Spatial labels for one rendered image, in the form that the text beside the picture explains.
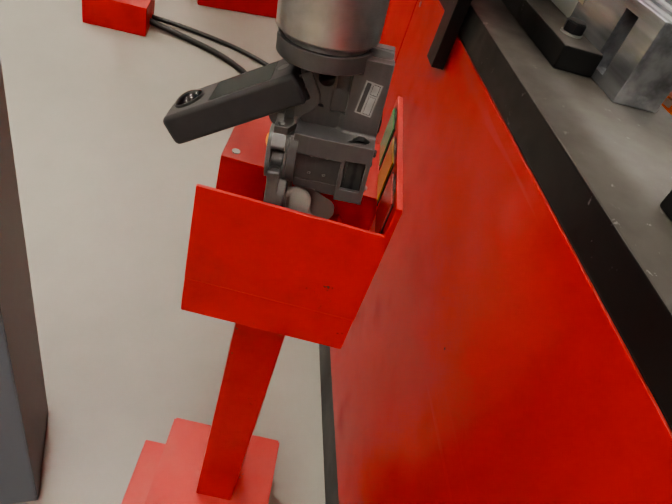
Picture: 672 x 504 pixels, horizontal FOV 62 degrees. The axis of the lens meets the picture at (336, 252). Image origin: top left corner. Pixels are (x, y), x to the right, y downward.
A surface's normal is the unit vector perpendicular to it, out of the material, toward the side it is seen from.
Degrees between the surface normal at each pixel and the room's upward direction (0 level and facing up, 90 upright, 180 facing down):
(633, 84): 90
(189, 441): 0
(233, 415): 90
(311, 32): 91
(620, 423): 90
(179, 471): 0
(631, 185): 0
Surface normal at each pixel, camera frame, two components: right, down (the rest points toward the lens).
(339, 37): 0.17, 0.68
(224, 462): -0.09, 0.65
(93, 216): 0.26, -0.72
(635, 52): -0.96, -0.16
